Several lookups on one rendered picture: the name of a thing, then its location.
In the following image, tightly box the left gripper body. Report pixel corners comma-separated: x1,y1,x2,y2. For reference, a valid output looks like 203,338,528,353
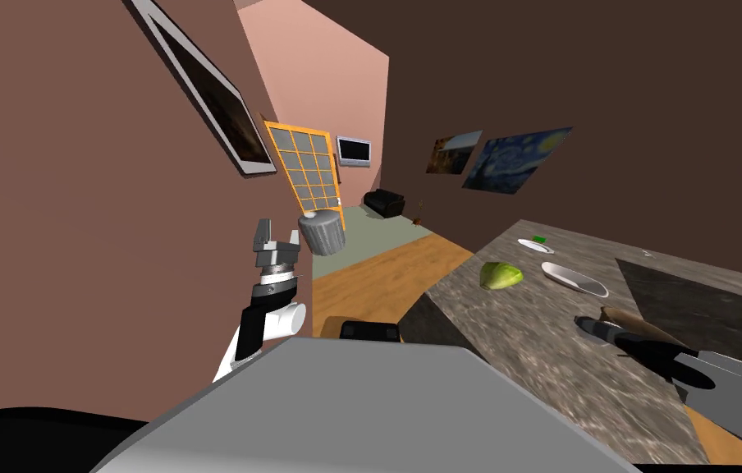
253,240,301,271

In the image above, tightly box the grey ridged knob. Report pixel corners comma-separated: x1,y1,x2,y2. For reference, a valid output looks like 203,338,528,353
297,209,347,258

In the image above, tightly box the orange glass-pane door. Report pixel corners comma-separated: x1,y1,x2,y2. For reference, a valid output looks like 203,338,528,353
263,120,348,232

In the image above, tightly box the black sofa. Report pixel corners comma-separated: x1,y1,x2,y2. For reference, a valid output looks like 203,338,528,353
362,188,407,220

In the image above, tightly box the large dark framed picture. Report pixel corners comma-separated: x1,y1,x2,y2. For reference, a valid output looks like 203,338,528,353
129,0,278,177

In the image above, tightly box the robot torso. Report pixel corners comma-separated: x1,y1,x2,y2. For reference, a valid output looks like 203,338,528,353
88,319,634,473

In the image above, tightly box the brown landscape painting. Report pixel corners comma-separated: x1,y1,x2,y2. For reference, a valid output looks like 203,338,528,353
424,129,484,177

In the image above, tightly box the green lettuce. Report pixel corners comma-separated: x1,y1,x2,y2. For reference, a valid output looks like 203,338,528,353
479,260,525,292

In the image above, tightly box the blue starry night painting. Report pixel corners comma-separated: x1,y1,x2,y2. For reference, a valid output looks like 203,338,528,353
460,126,575,196

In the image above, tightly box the small white plate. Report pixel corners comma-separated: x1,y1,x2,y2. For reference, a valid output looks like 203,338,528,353
516,236,557,256

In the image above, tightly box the white oblong dish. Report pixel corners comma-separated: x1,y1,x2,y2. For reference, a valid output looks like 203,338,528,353
539,260,611,300

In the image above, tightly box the brown elongated bread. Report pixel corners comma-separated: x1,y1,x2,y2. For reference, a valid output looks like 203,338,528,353
599,305,690,351

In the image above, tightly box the wall television with white frame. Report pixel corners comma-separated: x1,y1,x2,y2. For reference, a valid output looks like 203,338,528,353
335,135,373,169

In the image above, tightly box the black-handled grey knife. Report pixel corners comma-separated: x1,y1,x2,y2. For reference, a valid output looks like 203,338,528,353
573,315,742,462

